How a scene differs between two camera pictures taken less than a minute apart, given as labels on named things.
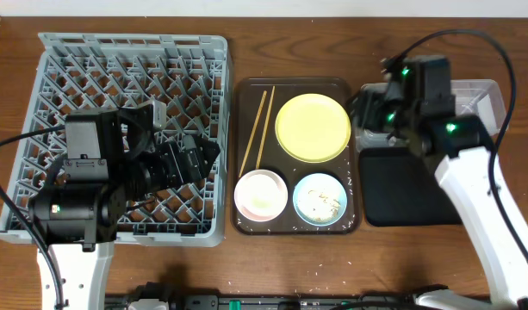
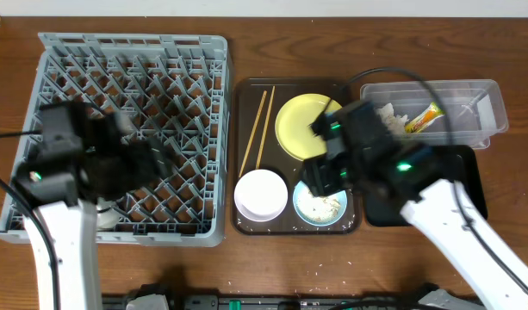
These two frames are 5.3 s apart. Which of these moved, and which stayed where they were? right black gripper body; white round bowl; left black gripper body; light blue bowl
Moved: left black gripper body; right black gripper body
Stayed: light blue bowl; white round bowl
